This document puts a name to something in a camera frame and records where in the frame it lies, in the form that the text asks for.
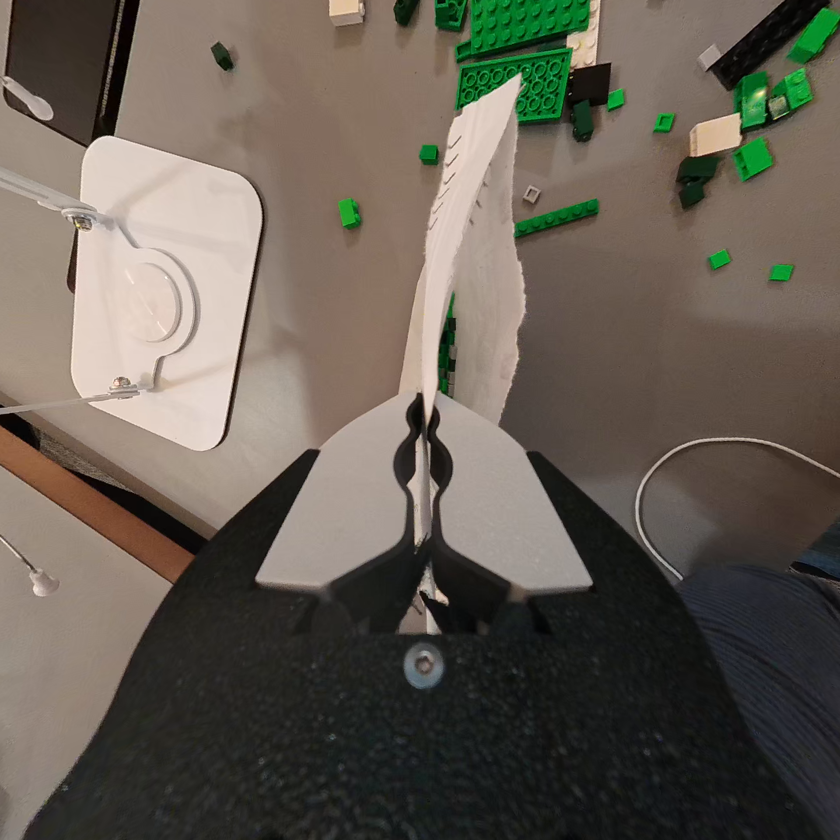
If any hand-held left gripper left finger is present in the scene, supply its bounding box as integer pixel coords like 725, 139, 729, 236
255, 392, 429, 633

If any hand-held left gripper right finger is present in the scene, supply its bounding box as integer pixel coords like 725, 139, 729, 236
428, 397, 595, 635

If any white printed paper bag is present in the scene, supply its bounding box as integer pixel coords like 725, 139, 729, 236
394, 71, 529, 601

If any grey desk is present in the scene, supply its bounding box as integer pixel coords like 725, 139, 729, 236
0, 0, 840, 578

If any white desk with wooden edge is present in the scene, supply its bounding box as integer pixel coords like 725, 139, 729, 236
0, 427, 198, 821

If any white metal stand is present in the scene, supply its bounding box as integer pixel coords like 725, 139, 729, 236
0, 134, 266, 454

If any long green plate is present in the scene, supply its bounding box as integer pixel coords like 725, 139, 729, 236
513, 198, 601, 239

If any person's torso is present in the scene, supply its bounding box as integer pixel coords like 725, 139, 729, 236
676, 567, 840, 840

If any green rectangular plate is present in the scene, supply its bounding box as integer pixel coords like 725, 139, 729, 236
455, 48, 573, 126

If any heap of green toy bricks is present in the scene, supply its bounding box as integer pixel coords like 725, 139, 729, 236
567, 7, 840, 211

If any black square plate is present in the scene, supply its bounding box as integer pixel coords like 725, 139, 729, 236
570, 63, 613, 106

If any white plate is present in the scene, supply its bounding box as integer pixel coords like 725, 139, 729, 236
566, 0, 602, 70

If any green studded plate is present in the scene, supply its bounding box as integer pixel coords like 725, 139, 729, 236
455, 0, 593, 64

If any black tablet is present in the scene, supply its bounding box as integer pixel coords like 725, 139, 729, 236
3, 0, 142, 148

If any long black plate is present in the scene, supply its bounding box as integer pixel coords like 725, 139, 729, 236
712, 0, 832, 91

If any white cable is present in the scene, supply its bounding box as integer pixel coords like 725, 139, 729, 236
635, 436, 840, 581

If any white tipped wire arm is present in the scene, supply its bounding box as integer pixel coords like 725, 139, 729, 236
0, 535, 61, 598
0, 75, 55, 120

